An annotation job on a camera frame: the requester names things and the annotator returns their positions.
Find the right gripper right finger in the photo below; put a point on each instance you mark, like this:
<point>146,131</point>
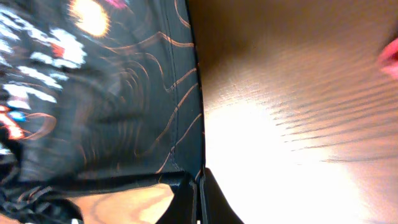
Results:
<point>215,208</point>

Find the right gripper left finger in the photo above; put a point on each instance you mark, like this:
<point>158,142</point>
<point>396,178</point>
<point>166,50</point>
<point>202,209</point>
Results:
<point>183,207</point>

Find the black printed cycling jersey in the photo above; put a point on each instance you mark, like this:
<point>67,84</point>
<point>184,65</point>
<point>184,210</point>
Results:
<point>96,97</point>

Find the red t-shirt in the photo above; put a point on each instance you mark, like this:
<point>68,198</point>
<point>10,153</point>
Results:
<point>387,59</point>

